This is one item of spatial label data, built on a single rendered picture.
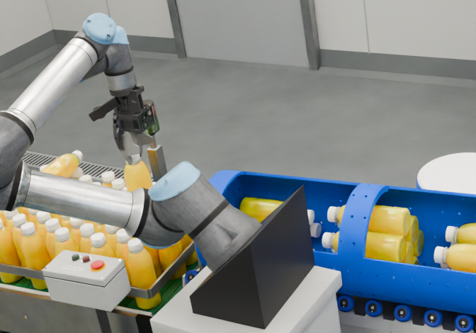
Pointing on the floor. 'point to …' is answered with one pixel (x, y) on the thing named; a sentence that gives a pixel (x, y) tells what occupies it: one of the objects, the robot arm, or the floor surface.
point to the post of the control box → (98, 320)
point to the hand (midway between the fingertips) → (132, 155)
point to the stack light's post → (156, 162)
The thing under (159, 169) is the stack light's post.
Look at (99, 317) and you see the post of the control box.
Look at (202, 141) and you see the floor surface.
